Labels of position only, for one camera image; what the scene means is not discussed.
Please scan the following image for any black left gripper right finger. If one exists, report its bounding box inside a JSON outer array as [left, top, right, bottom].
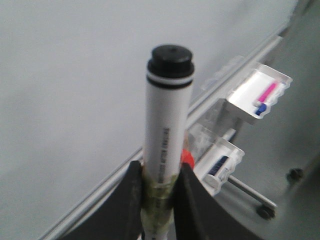
[[174, 163, 247, 240]]

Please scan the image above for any pink marker in tray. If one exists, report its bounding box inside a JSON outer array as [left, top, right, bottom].
[[253, 81, 279, 107]]

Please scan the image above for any clear acrylic marker tray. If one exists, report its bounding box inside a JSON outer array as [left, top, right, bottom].
[[188, 123, 245, 196], [201, 60, 293, 126]]

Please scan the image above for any red magnet taped to marker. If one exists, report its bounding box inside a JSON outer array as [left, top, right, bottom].
[[180, 148, 195, 170]]

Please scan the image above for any lower clear acrylic marker tray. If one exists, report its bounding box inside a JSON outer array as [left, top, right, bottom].
[[188, 123, 245, 196]]

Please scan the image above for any white whiteboard with aluminium frame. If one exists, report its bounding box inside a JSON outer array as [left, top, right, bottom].
[[0, 0, 297, 240]]

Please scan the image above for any upper clear acrylic marker tray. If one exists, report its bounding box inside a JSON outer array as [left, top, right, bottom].
[[201, 60, 293, 126]]

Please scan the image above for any blue marker in tray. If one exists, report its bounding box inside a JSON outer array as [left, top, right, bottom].
[[255, 103, 267, 116]]

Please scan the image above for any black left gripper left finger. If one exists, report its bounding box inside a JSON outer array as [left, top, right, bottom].
[[61, 161, 142, 240]]

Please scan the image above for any blue capped marker lower tray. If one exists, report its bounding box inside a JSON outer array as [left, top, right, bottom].
[[204, 156, 229, 190]]

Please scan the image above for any white black whiteboard marker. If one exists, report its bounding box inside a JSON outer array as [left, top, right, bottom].
[[141, 44, 195, 240]]

